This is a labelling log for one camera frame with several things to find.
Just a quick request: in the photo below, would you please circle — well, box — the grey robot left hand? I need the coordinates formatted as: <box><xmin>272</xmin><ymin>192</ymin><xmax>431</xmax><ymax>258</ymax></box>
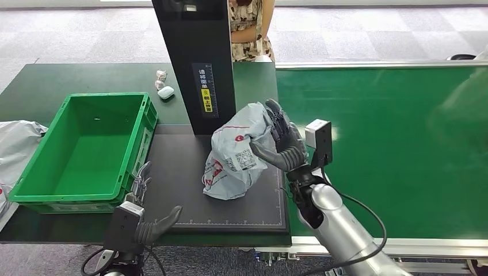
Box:
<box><xmin>125</xmin><ymin>161</ymin><xmax>183</xmax><ymax>247</ymax></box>

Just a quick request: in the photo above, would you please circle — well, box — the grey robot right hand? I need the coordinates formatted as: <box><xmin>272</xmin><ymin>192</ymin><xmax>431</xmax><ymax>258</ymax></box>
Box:
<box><xmin>249</xmin><ymin>99</ymin><xmax>309</xmax><ymax>173</ymax></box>

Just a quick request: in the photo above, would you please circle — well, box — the grey plastic mailer package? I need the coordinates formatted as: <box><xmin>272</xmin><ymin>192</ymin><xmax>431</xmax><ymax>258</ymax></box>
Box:
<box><xmin>202</xmin><ymin>101</ymin><xmax>276</xmax><ymax>201</ymax></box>

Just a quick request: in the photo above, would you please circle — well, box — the green conveyor belt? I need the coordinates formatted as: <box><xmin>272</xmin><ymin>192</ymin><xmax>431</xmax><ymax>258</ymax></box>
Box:
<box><xmin>274</xmin><ymin>60</ymin><xmax>488</xmax><ymax>276</ymax></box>

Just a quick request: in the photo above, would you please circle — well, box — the black inbound scanning machine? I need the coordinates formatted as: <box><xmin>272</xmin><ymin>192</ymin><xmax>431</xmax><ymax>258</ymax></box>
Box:
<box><xmin>146</xmin><ymin>0</ymin><xmax>291</xmax><ymax>234</ymax></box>

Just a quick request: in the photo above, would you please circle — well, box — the green plastic crate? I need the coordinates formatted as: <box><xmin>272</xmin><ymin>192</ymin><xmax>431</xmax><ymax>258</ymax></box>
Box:
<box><xmin>8</xmin><ymin>92</ymin><xmax>159</xmax><ymax>214</ymax></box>

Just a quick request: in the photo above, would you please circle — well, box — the person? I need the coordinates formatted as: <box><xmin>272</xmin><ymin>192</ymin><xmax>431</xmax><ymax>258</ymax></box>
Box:
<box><xmin>228</xmin><ymin>0</ymin><xmax>276</xmax><ymax>63</ymax></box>

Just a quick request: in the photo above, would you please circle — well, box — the white earbuds case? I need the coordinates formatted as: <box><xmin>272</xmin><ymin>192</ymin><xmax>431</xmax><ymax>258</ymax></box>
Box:
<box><xmin>157</xmin><ymin>86</ymin><xmax>176</xmax><ymax>101</ymax></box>

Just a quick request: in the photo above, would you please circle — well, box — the black round object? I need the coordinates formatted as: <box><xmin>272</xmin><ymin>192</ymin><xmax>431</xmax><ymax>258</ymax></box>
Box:
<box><xmin>446</xmin><ymin>53</ymin><xmax>477</xmax><ymax>62</ymax></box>

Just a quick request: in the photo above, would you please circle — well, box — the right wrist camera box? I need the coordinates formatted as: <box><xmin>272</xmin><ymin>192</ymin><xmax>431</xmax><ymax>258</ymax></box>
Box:
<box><xmin>304</xmin><ymin>118</ymin><xmax>334</xmax><ymax>169</ymax></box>

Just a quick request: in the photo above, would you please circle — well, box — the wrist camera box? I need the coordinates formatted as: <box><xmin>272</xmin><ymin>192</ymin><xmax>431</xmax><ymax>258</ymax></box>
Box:
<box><xmin>104</xmin><ymin>201</ymin><xmax>145</xmax><ymax>255</ymax></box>
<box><xmin>304</xmin><ymin>118</ymin><xmax>334</xmax><ymax>169</ymax></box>

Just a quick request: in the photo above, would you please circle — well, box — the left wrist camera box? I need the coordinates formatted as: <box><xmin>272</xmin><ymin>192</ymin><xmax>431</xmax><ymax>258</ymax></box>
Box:
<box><xmin>104</xmin><ymin>201</ymin><xmax>145</xmax><ymax>255</ymax></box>

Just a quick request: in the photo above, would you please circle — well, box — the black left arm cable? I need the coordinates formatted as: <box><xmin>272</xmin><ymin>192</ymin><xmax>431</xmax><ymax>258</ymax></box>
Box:
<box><xmin>80</xmin><ymin>246</ymin><xmax>167</xmax><ymax>276</ymax></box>

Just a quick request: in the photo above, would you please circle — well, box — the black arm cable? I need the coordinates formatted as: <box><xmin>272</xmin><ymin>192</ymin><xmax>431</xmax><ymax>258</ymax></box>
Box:
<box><xmin>80</xmin><ymin>246</ymin><xmax>167</xmax><ymax>276</ymax></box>
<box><xmin>280</xmin><ymin>167</ymin><xmax>388</xmax><ymax>276</ymax></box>

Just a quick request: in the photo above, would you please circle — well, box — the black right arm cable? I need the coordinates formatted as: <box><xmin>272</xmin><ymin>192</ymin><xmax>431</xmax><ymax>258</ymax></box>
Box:
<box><xmin>280</xmin><ymin>167</ymin><xmax>388</xmax><ymax>276</ymax></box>

